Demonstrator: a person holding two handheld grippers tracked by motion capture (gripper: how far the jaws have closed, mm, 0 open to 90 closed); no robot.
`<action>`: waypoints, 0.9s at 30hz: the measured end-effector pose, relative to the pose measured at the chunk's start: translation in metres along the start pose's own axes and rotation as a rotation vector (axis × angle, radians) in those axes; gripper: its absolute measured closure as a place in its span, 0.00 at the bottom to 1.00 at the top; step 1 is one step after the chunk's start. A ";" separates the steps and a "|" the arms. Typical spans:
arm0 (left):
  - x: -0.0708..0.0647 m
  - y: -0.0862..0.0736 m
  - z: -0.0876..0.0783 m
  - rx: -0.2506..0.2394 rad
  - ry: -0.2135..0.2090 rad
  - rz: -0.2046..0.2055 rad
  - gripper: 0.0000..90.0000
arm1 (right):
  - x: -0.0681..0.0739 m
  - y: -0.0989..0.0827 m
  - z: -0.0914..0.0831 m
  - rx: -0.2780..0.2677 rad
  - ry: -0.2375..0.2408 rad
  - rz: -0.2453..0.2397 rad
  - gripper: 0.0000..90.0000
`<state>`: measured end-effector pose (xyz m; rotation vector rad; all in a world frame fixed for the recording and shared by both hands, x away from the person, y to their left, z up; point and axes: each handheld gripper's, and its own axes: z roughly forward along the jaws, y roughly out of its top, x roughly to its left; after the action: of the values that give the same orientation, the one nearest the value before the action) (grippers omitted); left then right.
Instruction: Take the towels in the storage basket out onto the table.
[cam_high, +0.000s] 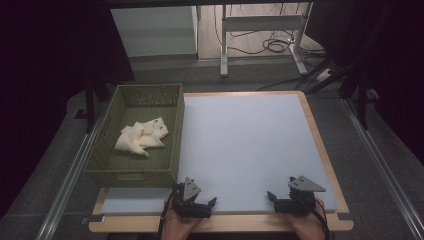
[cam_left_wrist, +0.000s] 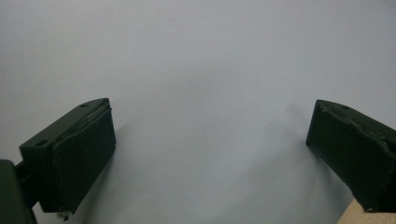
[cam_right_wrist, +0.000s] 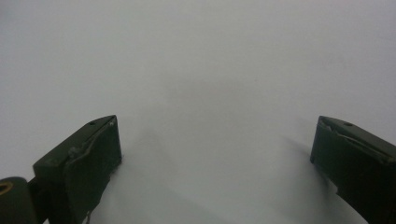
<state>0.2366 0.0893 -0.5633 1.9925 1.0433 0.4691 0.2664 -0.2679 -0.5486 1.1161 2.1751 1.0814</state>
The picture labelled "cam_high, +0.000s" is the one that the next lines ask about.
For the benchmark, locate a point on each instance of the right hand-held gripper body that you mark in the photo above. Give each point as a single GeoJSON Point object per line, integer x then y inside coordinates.
{"type": "Point", "coordinates": [300, 200]}

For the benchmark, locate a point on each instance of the cream cloth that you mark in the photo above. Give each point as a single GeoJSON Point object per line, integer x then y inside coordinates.
{"type": "Point", "coordinates": [140, 140]}

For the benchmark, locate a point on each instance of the black tape strip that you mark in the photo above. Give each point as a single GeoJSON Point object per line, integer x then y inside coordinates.
{"type": "Point", "coordinates": [81, 114]}

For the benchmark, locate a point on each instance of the white cabinet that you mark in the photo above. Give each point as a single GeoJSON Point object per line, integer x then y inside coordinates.
{"type": "Point", "coordinates": [156, 31]}

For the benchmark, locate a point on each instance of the green woven plastic basket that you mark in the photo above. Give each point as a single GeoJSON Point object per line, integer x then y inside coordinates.
{"type": "Point", "coordinates": [146, 168]}

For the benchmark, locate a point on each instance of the light blue foam mat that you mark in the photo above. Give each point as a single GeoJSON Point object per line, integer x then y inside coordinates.
{"type": "Point", "coordinates": [246, 150]}

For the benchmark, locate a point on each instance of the black stand leg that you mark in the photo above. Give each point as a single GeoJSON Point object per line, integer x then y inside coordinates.
{"type": "Point", "coordinates": [90, 106]}

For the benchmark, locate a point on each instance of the white power strip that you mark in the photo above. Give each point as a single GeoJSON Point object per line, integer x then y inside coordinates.
{"type": "Point", "coordinates": [324, 75]}

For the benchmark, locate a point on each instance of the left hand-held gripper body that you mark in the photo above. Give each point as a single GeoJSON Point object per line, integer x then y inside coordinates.
{"type": "Point", "coordinates": [188, 203]}

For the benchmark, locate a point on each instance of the metal floor rail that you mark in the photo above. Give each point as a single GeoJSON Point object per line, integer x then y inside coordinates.
{"type": "Point", "coordinates": [383, 166]}
{"type": "Point", "coordinates": [71, 173]}

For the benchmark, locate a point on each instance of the black tripod legs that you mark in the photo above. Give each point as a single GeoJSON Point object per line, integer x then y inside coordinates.
{"type": "Point", "coordinates": [330, 78]}

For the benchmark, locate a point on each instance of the white metal desk frame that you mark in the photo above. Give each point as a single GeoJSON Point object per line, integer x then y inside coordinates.
{"type": "Point", "coordinates": [260, 23]}

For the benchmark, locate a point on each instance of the person's left hand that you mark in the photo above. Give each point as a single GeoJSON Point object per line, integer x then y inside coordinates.
{"type": "Point", "coordinates": [178, 226]}

